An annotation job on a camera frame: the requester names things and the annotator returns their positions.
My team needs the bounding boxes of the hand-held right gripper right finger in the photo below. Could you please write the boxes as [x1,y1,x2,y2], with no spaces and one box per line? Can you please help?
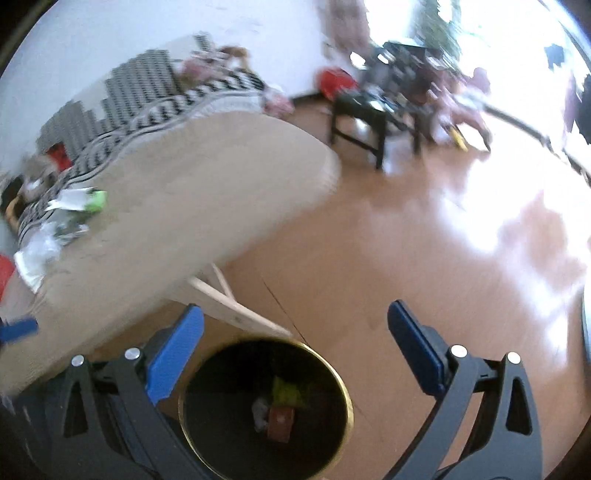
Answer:
[379,300,543,480]

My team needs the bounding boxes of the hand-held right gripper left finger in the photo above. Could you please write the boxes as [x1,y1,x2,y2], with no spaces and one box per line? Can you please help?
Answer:
[28,304,208,480]

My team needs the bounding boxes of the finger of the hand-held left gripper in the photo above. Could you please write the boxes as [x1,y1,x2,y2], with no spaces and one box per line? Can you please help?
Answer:
[0,318,40,346]

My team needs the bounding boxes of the black gold-rimmed waste bin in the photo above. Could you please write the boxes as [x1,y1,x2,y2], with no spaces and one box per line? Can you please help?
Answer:
[178,338,355,480]

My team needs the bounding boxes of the long silver blue wrapper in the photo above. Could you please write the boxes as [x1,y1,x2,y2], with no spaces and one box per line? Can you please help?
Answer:
[14,220,90,294]

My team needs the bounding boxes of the red boxy bag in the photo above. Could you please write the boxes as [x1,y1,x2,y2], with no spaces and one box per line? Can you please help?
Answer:
[0,254,16,296]

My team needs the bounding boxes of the light wooden table legs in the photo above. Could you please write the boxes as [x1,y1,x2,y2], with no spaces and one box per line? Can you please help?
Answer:
[187,262,296,340]

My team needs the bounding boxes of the small white crumpled paper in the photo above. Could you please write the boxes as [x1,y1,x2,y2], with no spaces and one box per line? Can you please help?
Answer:
[250,397,272,432]

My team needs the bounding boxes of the red-brown small carton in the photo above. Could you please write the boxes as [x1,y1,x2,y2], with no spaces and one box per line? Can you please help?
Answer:
[267,406,296,444]

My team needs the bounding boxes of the green and white wrapper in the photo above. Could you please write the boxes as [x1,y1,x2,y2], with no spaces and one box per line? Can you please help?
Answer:
[45,187,109,214]

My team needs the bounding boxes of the brown teddy bear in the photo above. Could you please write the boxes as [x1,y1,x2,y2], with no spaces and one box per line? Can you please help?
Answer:
[21,154,58,185]

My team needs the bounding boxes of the red cushion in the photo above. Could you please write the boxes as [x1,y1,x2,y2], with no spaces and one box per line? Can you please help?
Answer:
[46,143,72,171]

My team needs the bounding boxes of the pink ride-on toy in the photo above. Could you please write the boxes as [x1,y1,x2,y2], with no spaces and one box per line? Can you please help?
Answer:
[434,67,495,153]

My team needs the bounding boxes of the black wooden chair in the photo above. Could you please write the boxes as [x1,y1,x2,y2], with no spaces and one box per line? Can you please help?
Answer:
[369,41,458,102]
[329,88,437,171]

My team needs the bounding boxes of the pink white plastic bag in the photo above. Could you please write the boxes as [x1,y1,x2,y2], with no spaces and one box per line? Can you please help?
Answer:
[263,88,296,116]

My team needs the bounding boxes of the black white striped sofa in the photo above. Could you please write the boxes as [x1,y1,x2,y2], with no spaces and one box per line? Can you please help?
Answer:
[4,32,271,241]

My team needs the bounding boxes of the red plastic bag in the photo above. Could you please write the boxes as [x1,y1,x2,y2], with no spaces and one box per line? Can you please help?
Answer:
[315,67,358,100]

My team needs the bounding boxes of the pink cloth pile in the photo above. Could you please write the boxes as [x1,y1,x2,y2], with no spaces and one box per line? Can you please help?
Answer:
[178,44,252,86]

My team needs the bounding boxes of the green potted plant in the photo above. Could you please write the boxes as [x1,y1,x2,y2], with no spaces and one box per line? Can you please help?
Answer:
[416,0,467,51]

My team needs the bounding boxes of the pink patterned curtain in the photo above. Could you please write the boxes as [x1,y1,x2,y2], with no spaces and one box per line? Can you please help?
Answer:
[323,0,370,51]

